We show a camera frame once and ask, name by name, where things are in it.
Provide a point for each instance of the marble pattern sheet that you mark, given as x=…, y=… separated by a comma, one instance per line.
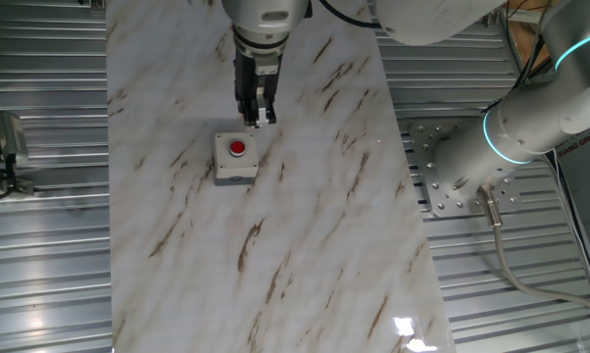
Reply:
x=300, y=245

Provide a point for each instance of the grey box with red button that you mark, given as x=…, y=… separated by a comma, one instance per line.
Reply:
x=226, y=166

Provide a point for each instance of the brown wooden board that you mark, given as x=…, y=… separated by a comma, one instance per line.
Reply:
x=523, y=44

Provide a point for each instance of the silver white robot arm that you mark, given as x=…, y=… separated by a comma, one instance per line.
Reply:
x=545, y=122

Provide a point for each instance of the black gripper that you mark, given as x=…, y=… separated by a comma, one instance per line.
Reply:
x=246, y=73

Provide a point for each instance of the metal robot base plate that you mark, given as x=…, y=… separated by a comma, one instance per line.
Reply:
x=425, y=147

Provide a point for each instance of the white printed poster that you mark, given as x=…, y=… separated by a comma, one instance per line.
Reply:
x=584, y=196

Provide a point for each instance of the exterior camera on metal mount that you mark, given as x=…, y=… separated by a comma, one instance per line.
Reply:
x=11, y=137

